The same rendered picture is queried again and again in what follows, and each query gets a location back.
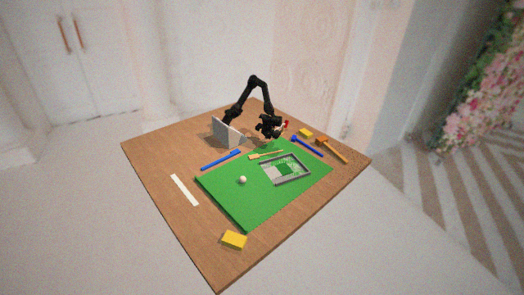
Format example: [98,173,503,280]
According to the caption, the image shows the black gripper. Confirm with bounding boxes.
[255,123,282,139]

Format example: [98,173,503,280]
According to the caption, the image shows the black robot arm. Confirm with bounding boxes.
[221,75,282,128]

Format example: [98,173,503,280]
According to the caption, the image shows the green flat mat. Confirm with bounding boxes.
[198,136,333,233]

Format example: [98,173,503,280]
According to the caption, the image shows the white flat bar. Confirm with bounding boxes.
[170,174,200,207]

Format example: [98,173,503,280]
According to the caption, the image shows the yellow rectangular block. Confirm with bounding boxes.
[222,229,247,251]
[298,128,313,139]

